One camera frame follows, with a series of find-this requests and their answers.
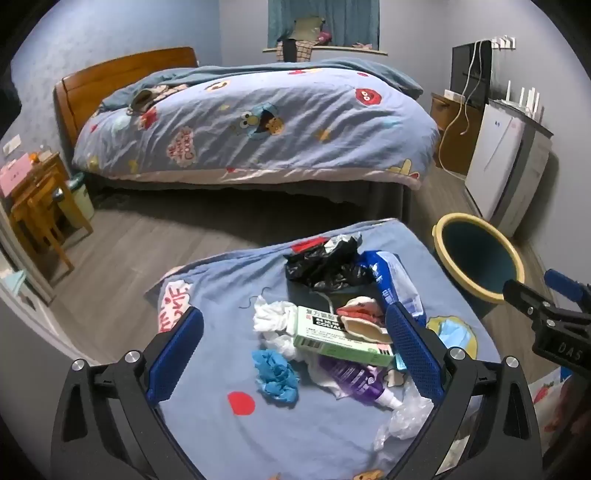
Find clear plastic bag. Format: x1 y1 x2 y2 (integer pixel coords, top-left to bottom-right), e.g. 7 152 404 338
373 383 435 453

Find plaid cloth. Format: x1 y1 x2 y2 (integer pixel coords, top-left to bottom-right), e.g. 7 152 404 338
277 41 315 63

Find dark packet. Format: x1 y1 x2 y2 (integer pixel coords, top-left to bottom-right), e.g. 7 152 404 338
287 281 384 315

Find wooden bed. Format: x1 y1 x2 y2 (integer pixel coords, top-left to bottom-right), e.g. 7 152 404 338
53 46 414 227

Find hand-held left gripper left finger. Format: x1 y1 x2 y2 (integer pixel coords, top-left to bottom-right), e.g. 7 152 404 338
50 307 206 480

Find green medicine box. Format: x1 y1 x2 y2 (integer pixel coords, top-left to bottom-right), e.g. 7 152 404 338
293 305 395 367

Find brown plush toy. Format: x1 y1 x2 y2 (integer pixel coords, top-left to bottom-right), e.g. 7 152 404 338
128 90 160 114

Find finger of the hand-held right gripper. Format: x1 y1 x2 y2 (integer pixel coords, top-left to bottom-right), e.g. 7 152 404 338
544 269 591 305
502 278 555 326

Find pink and cream pouch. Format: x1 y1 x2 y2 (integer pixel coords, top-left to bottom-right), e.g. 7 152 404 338
336 296 393 344

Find teal curtain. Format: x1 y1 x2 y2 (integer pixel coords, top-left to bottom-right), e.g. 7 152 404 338
268 0 380 47

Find wooden nightstand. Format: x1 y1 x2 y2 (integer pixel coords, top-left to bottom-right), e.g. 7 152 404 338
431 92 483 176

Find black plastic bag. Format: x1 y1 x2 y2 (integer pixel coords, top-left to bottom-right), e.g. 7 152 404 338
284 234 375 292

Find black monitor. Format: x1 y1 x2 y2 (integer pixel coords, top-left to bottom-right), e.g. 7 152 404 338
451 41 492 109

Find blue glove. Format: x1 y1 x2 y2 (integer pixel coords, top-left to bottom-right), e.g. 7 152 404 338
252 349 301 407

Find red packet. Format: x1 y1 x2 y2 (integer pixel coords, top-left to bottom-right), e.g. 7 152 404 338
291 236 331 254

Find blue face mask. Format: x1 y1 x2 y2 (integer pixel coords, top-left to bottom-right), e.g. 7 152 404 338
436 319 476 349

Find cartoon printed blue sheet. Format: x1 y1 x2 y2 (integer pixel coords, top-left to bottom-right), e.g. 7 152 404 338
145 219 502 480

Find windowsill ledge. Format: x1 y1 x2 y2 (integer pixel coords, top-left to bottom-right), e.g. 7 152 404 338
263 44 389 57

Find white router with antennas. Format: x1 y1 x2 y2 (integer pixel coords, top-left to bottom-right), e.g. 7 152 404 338
496 80 546 123

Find blue wet wipe packet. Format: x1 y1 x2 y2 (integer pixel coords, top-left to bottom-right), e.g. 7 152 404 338
358 250 428 324

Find small green bin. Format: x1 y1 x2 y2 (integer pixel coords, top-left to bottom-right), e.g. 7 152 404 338
55 175 95 229

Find yellow-rimmed teal trash bin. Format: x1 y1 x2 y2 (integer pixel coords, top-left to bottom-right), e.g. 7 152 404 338
431 213 526 305

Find strawberry printed bag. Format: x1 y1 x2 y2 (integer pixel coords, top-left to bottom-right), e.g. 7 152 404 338
529 369 591 462

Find white air purifier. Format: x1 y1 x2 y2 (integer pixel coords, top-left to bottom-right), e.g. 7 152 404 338
464 99 553 238

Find olive pillow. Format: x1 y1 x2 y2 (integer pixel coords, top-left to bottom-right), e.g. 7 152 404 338
291 17 326 44

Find white tissue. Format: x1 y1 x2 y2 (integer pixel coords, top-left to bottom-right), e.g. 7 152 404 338
252 295 305 361

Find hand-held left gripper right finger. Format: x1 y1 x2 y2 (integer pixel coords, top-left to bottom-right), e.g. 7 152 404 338
385 302 542 480

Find pink box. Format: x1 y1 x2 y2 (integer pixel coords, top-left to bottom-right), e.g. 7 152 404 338
0 154 31 197

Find wooden chair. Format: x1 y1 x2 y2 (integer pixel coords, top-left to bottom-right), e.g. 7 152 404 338
9 152 93 273

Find white cable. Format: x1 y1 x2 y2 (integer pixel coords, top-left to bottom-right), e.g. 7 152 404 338
438 41 485 172

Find grey-blue blanket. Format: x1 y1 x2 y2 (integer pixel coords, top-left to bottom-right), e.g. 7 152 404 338
99 58 423 112

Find purple tube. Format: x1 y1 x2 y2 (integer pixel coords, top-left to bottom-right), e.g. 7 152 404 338
318 355 403 411

